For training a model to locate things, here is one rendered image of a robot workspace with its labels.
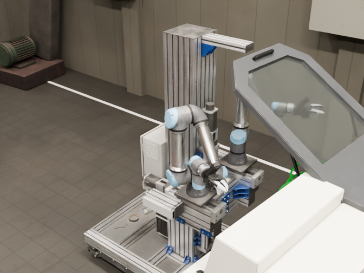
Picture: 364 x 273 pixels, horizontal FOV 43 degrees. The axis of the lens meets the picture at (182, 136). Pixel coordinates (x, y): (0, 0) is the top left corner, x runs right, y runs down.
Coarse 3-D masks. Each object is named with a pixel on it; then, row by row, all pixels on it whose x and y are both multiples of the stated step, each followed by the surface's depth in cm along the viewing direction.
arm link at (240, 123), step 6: (240, 102) 332; (240, 108) 334; (246, 108) 336; (240, 114) 337; (246, 114) 338; (240, 120) 339; (246, 120) 342; (234, 126) 343; (240, 126) 340; (246, 126) 341; (246, 132) 343
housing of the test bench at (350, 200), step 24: (360, 192) 231; (336, 216) 219; (360, 216) 219; (312, 240) 204; (336, 240) 204; (360, 240) 204; (288, 264) 192; (312, 264) 192; (336, 264) 192; (360, 264) 192
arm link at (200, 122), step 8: (200, 112) 277; (200, 120) 276; (200, 128) 277; (208, 128) 278; (200, 136) 277; (208, 136) 276; (208, 144) 275; (208, 152) 274; (216, 152) 276; (208, 160) 274; (216, 160) 273; (224, 168) 274; (224, 176) 273
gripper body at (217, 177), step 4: (208, 168) 255; (204, 172) 255; (204, 176) 256; (208, 176) 251; (212, 176) 249; (216, 176) 250; (220, 176) 250; (204, 180) 257; (208, 180) 250; (216, 180) 248; (220, 180) 248; (208, 184) 251; (212, 188) 249
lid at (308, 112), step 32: (256, 64) 268; (288, 64) 283; (256, 96) 251; (288, 96) 264; (320, 96) 275; (288, 128) 244; (320, 128) 257; (352, 128) 268; (320, 160) 241; (352, 160) 248
